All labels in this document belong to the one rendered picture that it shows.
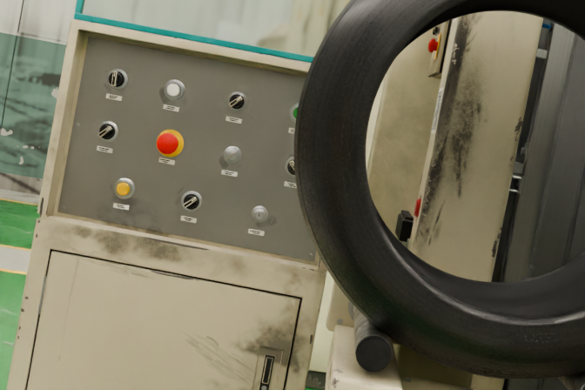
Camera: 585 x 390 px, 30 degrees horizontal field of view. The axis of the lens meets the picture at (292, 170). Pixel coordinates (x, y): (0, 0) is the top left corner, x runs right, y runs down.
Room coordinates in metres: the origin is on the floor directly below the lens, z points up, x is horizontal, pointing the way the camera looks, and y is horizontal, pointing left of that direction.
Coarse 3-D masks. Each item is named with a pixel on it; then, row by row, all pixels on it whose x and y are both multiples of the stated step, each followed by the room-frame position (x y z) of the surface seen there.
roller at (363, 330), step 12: (360, 324) 1.44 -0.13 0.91; (372, 324) 1.41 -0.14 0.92; (360, 336) 1.36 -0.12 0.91; (372, 336) 1.33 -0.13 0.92; (384, 336) 1.36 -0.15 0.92; (360, 348) 1.33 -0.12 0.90; (372, 348) 1.33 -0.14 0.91; (384, 348) 1.33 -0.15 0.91; (360, 360) 1.33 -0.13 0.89; (372, 360) 1.33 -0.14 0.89; (384, 360) 1.33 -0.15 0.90
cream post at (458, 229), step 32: (480, 32) 1.70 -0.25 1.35; (512, 32) 1.70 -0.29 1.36; (448, 64) 1.72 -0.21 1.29; (480, 64) 1.70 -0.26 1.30; (512, 64) 1.70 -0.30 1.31; (448, 96) 1.70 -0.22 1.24; (480, 96) 1.70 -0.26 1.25; (512, 96) 1.70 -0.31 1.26; (448, 128) 1.70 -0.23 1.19; (480, 128) 1.70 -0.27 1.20; (512, 128) 1.70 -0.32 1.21; (448, 160) 1.70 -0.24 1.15; (480, 160) 1.70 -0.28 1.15; (512, 160) 1.70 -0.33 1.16; (448, 192) 1.70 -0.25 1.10; (480, 192) 1.70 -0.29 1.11; (416, 224) 1.75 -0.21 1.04; (448, 224) 1.70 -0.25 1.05; (480, 224) 1.70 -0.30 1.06; (448, 256) 1.70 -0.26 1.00; (480, 256) 1.70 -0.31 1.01
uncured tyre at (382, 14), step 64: (384, 0) 1.33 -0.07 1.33; (448, 0) 1.31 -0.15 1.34; (512, 0) 1.58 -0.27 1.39; (576, 0) 1.58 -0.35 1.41; (320, 64) 1.35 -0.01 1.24; (384, 64) 1.31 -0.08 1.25; (320, 128) 1.33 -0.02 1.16; (320, 192) 1.33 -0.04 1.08; (320, 256) 1.38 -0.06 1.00; (384, 256) 1.31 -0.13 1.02; (384, 320) 1.34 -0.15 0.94; (448, 320) 1.31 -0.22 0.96; (512, 320) 1.30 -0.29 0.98; (576, 320) 1.30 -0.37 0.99
